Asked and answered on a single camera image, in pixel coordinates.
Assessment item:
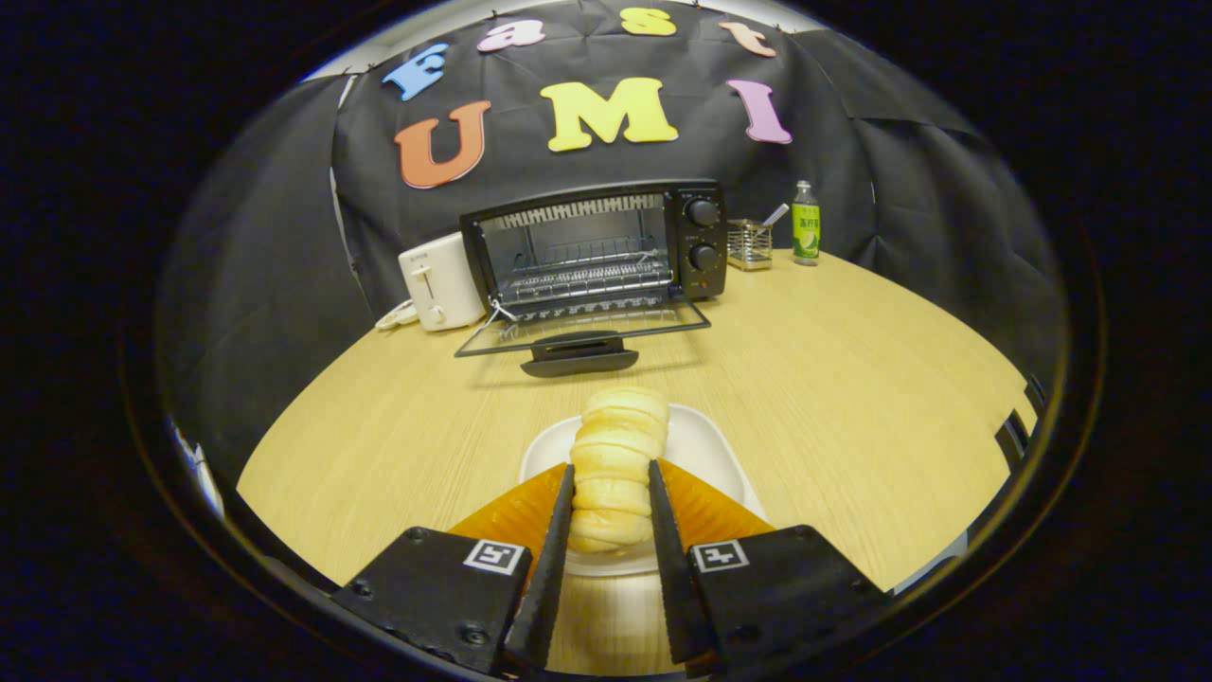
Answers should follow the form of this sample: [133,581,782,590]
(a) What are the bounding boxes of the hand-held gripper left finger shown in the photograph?
[331,462,577,678]

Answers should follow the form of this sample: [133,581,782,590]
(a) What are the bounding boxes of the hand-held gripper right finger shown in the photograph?
[648,458,891,678]

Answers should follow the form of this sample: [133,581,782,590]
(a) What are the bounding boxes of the bread roll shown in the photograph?
[568,386,670,555]

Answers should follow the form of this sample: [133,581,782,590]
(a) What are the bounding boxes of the black toaster oven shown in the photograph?
[454,179,728,379]

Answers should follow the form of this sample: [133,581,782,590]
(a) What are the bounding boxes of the white pop-up toaster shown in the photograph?
[398,232,488,332]

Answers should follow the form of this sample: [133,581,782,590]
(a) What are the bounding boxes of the white plate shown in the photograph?
[519,404,766,579]

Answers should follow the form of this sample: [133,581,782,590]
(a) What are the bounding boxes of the metal mesh basket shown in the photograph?
[727,219,774,272]

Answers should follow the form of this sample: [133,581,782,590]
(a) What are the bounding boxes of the green drink bottle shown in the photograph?
[792,180,821,267]

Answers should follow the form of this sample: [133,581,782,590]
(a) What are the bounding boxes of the black chair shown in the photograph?
[994,374,1052,465]

